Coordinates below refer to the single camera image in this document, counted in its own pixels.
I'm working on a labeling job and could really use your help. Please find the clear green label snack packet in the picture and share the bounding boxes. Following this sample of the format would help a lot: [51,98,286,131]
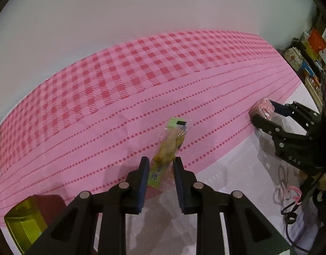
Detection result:
[148,117,193,192]

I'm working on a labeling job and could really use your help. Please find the clear jar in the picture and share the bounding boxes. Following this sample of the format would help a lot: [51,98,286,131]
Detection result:
[305,76,323,96]

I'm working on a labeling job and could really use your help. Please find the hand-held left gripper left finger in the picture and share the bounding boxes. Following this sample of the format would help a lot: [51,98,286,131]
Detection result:
[25,156,150,255]

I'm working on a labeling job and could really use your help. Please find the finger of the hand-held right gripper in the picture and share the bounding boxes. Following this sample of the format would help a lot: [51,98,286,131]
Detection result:
[251,114,288,144]
[269,100,321,131]

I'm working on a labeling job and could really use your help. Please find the pink and white string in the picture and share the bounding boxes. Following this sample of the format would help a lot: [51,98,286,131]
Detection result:
[273,165,303,205]

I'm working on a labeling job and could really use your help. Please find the person's right hand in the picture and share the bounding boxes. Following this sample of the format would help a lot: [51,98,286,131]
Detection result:
[298,171,326,192]

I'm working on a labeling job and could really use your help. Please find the floral tin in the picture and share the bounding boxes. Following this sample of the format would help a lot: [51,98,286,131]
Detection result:
[284,46,304,69]

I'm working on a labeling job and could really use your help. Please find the maroon box with gold interior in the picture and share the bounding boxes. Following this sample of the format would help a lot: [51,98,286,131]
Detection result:
[4,194,68,254]

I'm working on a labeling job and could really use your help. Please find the black cable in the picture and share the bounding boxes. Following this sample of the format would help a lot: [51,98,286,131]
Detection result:
[280,186,323,253]

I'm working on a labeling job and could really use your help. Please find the blue box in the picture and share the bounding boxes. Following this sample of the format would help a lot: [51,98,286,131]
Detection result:
[301,62,316,76]

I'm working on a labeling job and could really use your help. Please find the pink checked cloth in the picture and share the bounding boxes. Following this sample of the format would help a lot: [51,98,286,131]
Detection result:
[0,29,323,255]

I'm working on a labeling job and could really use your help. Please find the pink patterned snack packet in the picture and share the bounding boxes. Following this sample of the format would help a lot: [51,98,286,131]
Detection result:
[249,98,275,120]

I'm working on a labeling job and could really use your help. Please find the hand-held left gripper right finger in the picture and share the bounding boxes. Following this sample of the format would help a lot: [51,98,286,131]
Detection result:
[174,156,296,255]

